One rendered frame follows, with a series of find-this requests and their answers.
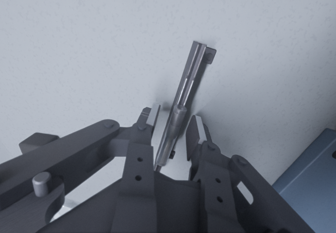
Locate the grey gauge pin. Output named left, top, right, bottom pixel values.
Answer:
left=153, top=104, right=188, bottom=172

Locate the blue-grey camera stand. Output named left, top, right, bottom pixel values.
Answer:
left=272, top=128, right=336, bottom=233

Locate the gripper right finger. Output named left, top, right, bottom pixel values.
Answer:
left=185, top=114, right=316, bottom=233

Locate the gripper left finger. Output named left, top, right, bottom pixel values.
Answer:
left=0, top=102, right=161, bottom=233

